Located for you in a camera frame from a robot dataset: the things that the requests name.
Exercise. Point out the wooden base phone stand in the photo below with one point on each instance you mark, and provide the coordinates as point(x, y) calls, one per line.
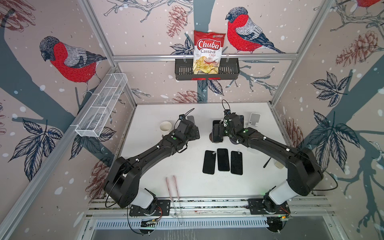
point(211, 138)

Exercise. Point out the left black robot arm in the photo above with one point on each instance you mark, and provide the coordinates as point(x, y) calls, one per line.
point(123, 180)

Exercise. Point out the right pink chopstick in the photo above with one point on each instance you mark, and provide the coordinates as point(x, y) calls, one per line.
point(177, 195)

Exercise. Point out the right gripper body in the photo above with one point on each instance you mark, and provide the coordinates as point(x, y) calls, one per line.
point(227, 133)

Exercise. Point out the large black reflective phone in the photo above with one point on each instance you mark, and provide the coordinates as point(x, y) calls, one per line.
point(209, 162)

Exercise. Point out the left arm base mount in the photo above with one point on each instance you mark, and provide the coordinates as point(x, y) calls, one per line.
point(147, 204)

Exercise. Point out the aluminium front rail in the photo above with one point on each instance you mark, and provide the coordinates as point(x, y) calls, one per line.
point(243, 207)

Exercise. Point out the white ceramic mug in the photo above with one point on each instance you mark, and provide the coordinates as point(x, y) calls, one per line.
point(166, 127)

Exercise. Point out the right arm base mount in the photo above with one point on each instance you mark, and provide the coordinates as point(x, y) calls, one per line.
point(264, 207)

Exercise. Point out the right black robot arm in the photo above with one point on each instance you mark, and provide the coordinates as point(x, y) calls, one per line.
point(304, 174)

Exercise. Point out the purple-edged black phone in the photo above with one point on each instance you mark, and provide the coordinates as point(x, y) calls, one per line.
point(218, 131)

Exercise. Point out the left pink chopstick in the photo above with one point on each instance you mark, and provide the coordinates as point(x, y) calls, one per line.
point(171, 197)

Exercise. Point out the pink chopstick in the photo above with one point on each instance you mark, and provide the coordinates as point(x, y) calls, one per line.
point(171, 197)
point(177, 195)

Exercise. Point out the black wire wall basket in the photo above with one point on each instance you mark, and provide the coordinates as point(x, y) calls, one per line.
point(228, 70)

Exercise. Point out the white wire mesh shelf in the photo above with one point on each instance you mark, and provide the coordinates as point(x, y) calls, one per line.
point(98, 113)

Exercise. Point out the Chuba cassava chips bag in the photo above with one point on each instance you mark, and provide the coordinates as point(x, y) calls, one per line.
point(208, 49)

